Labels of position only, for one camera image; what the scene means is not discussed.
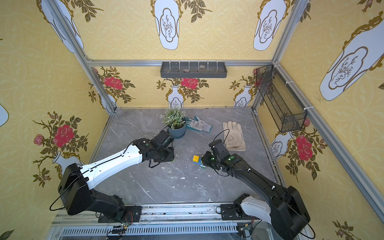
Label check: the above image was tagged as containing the large blue lego brick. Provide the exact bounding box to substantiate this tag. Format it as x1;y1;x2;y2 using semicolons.
193;156;202;165

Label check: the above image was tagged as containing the yellow lego brick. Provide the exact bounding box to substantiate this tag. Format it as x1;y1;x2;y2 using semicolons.
192;155;201;164

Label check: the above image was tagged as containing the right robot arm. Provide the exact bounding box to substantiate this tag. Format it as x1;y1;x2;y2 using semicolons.
202;140;311;240

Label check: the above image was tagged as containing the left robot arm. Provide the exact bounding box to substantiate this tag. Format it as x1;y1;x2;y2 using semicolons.
58;130;175;220

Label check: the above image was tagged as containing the beige work glove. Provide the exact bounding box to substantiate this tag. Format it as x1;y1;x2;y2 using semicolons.
223;121;246;152

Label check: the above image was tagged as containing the grey plant pot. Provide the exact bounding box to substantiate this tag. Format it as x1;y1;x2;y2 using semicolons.
168;125;186;139

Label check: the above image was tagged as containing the green artificial plant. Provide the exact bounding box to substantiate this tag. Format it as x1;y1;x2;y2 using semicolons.
163;108;186;130

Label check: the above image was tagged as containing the teal grey work glove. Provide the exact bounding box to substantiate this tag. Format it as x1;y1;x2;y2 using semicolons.
186;116;212;133

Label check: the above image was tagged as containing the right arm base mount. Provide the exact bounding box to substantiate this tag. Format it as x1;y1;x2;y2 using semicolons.
220;204;252;221

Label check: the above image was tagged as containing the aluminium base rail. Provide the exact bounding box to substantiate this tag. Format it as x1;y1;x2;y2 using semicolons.
45;197;281;240

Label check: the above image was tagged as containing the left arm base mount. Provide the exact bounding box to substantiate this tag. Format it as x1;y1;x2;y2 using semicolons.
98;205;143;224

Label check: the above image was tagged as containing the grey wall shelf tray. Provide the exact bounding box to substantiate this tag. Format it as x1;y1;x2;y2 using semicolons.
160;61;228;79

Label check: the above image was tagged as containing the black wire mesh basket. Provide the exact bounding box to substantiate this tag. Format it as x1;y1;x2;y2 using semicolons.
255;65;307;133

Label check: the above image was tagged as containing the aluminium corner post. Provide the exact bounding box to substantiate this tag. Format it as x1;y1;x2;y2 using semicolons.
37;1;117;115

